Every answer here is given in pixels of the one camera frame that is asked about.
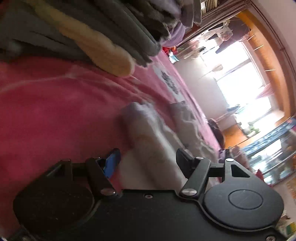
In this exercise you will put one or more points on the glass display cabinet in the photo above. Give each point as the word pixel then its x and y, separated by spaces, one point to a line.
pixel 274 153

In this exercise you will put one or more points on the red cloth by quilt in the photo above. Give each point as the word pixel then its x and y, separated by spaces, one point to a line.
pixel 167 50

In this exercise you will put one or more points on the orange wooden cabinet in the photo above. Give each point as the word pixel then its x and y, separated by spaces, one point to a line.
pixel 234 136

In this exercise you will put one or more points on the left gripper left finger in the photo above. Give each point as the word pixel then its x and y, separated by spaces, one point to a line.
pixel 99 172

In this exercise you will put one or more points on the cream folded garment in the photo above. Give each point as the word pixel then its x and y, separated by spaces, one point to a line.
pixel 99 48

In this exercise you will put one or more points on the pink floral bed blanket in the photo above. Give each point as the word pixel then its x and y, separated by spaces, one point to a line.
pixel 54 109

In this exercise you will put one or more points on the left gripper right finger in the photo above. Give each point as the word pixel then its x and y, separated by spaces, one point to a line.
pixel 196 171

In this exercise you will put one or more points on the purple quilt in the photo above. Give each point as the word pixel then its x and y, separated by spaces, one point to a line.
pixel 175 37

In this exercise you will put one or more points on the white purple patterned garment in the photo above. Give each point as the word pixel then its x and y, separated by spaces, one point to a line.
pixel 151 163

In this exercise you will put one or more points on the grey folded garment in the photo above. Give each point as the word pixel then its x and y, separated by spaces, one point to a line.
pixel 22 28

